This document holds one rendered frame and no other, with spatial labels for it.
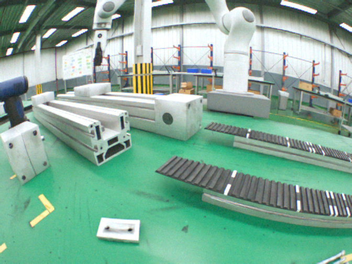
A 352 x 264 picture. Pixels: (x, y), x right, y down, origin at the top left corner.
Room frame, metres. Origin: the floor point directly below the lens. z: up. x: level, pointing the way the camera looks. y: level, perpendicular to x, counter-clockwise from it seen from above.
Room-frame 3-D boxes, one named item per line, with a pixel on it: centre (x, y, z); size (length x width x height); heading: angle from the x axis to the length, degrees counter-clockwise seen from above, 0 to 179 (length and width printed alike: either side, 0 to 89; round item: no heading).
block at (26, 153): (0.20, 0.33, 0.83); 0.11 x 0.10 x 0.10; 160
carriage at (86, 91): (0.65, 0.37, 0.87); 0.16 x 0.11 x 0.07; 59
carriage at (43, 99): (0.61, 0.68, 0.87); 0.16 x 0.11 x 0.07; 59
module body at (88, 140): (0.48, 0.47, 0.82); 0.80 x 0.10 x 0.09; 59
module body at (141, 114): (0.65, 0.37, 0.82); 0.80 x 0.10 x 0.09; 59
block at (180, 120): (0.43, -0.02, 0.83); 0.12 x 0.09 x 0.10; 149
